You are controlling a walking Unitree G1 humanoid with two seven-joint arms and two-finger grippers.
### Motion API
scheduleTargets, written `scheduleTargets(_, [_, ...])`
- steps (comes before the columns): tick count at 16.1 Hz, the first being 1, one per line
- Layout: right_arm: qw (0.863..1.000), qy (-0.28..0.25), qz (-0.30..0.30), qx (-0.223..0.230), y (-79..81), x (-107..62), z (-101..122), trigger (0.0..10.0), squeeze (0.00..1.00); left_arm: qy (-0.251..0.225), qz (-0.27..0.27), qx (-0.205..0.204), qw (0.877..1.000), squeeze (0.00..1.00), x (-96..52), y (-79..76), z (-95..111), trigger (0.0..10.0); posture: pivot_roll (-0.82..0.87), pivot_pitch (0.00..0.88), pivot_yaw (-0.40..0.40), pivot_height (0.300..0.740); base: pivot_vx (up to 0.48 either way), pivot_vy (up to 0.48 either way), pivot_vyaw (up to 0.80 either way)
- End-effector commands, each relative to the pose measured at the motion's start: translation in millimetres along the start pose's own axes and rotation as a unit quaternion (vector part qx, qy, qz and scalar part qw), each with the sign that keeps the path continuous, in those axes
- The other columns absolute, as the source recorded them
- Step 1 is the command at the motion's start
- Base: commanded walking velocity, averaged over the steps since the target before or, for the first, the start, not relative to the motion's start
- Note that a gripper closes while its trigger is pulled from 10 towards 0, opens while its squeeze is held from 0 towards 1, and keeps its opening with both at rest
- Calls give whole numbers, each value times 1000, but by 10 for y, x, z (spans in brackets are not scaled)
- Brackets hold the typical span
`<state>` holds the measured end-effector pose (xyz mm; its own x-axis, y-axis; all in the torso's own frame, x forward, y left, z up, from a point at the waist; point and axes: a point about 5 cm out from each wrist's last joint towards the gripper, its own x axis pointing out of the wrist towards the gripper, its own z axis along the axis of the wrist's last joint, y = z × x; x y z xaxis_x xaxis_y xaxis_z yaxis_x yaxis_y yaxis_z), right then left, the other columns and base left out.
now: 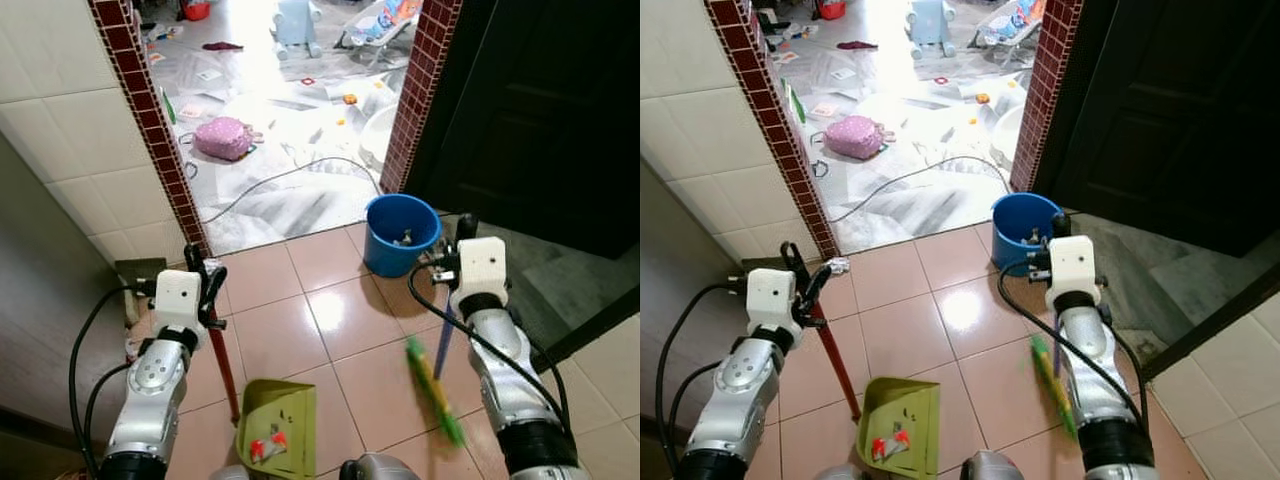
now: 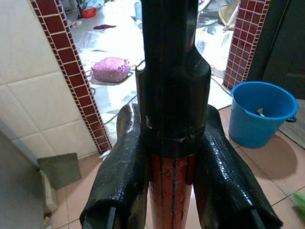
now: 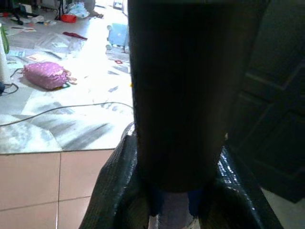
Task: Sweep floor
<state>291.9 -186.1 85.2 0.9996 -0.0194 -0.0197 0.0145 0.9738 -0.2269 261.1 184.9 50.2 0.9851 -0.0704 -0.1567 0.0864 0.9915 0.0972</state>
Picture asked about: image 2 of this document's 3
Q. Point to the pink dotted fabric bag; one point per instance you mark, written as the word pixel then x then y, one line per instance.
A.
pixel 110 69

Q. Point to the dark red cloth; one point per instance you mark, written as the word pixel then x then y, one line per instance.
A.
pixel 104 26

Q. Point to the small object in bucket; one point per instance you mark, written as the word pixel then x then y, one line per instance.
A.
pixel 261 112

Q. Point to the grey square tile piece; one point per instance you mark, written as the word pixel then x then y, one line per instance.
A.
pixel 60 170

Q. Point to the blue plastic bucket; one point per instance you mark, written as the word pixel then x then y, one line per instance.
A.
pixel 259 119

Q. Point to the green plastic object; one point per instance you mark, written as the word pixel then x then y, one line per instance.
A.
pixel 299 201

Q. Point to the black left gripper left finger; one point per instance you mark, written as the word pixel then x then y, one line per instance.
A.
pixel 116 176

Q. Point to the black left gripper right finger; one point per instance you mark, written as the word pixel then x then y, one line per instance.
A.
pixel 224 171

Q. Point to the dark door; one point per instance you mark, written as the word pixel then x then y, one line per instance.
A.
pixel 281 47

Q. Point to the red plastic basin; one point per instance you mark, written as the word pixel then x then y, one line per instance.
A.
pixel 88 12

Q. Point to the red mosaic tile door pillar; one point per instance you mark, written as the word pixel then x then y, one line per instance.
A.
pixel 243 45
pixel 71 71

